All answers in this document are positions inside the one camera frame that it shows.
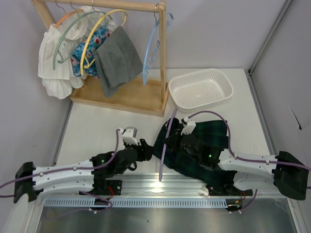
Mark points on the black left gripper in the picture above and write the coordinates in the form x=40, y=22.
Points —
x=141, y=150

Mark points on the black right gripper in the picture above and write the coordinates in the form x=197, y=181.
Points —
x=175, y=140

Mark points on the grey pleated skirt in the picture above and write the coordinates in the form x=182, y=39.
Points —
x=117, y=62

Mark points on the yellow hanger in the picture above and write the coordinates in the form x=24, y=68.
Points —
x=101, y=20

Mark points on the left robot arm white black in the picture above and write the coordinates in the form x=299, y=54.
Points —
x=103, y=165

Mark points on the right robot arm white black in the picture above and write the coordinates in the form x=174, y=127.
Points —
x=282, y=172

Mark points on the light blue hanger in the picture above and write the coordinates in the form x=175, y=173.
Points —
x=148, y=57

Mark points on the green hanger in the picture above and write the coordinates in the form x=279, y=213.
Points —
x=77, y=35

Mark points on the orange hanger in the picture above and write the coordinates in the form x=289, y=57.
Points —
x=75, y=11

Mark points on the white perforated plastic basket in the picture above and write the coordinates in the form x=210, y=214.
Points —
x=199, y=90

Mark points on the wooden clothes rack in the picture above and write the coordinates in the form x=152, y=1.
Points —
x=133, y=96

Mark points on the white pleated garment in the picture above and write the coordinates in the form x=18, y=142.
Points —
x=60, y=83

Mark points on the blue floral garment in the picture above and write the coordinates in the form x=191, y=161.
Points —
x=99, y=36

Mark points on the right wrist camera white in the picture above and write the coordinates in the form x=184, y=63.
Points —
x=188, y=126

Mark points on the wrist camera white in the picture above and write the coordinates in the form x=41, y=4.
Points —
x=129, y=135
x=188, y=126

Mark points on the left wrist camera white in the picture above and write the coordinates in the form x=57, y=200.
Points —
x=129, y=135

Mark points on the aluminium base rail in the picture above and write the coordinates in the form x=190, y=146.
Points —
x=145, y=187

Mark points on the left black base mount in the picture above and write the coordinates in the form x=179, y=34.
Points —
x=107, y=188

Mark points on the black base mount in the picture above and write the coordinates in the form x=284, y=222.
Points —
x=107, y=188
x=216, y=190

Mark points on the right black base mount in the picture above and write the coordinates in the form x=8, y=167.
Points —
x=216, y=190

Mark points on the white slotted cable duct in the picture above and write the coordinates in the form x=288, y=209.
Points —
x=136, y=202

